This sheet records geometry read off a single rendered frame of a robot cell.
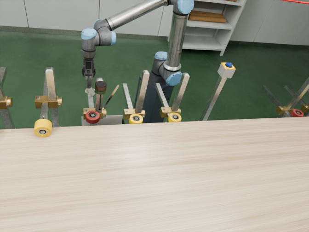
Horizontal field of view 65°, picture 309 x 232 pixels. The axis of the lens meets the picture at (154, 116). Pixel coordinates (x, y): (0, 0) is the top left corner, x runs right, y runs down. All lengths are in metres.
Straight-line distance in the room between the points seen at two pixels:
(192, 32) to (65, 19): 2.12
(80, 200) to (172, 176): 0.44
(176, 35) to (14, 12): 2.77
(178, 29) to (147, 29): 2.47
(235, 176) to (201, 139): 0.28
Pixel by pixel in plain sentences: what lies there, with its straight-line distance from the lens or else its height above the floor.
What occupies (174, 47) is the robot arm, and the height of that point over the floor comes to 1.06.
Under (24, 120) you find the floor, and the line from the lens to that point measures 2.73.
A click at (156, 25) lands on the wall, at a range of 4.30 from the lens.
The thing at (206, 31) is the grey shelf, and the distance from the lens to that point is 4.69.
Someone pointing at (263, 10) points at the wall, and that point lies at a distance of 5.12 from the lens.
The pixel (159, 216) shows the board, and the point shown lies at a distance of 1.13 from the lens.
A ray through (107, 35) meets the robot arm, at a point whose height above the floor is 1.17.
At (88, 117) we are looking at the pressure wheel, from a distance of 1.42.
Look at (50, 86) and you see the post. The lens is 1.38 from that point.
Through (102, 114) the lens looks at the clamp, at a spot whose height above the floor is 0.86.
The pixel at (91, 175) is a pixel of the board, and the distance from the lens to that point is 1.19.
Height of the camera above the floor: 1.91
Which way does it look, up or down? 43 degrees down
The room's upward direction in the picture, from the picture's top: 15 degrees clockwise
